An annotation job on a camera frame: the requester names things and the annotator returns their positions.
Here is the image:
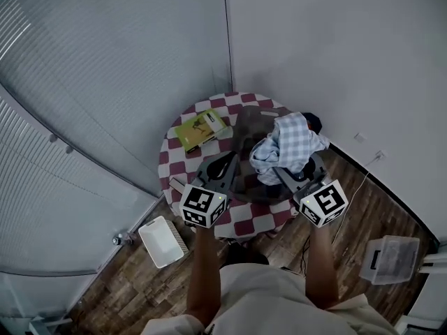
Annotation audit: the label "transparent dark plastic storage bin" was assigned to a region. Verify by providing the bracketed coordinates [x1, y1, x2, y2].
[230, 105, 308, 204]

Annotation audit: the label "person's beige shirt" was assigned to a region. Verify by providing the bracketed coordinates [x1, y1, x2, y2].
[139, 262, 399, 335]

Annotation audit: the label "blue plaid clothes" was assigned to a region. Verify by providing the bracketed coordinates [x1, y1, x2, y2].
[249, 112, 331, 186]

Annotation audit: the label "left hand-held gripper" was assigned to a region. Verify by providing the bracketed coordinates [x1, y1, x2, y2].
[179, 151, 241, 229]

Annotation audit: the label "white plastic basket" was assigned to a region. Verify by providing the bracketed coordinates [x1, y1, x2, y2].
[138, 215, 191, 269]

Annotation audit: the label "green book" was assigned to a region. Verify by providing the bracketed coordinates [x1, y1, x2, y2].
[173, 110, 234, 154]

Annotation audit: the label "white cable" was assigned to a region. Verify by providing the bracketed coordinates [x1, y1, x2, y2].
[331, 157, 381, 246]

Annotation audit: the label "white window blind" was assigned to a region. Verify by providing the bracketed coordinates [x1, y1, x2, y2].
[0, 0, 234, 199]
[0, 92, 165, 278]

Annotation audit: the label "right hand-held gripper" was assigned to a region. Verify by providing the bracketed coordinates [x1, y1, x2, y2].
[274, 151, 349, 228]

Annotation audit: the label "clear plastic lidded box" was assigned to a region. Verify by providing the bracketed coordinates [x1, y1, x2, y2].
[359, 234, 420, 285]

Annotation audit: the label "person's left forearm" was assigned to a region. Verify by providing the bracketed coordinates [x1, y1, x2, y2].
[186, 221, 224, 326]

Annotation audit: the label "round checkered table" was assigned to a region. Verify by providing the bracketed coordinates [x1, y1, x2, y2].
[157, 91, 317, 240]

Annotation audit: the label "person's right forearm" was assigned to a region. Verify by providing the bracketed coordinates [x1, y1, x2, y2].
[304, 221, 342, 310]

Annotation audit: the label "black cable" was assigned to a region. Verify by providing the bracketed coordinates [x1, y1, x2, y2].
[298, 235, 314, 278]

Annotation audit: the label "small black orange object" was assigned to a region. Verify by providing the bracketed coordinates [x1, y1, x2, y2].
[302, 112, 324, 134]

